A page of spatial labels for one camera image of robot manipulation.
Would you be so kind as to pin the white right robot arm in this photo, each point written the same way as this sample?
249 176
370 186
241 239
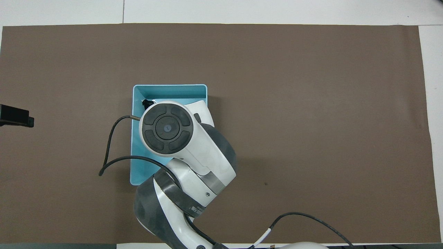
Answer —
204 152

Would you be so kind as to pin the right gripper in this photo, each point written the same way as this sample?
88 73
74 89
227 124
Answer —
205 110

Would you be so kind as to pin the light blue plastic storage box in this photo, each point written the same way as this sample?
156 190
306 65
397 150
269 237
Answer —
166 92

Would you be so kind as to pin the brown paper table mat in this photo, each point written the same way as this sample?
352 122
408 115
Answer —
311 103

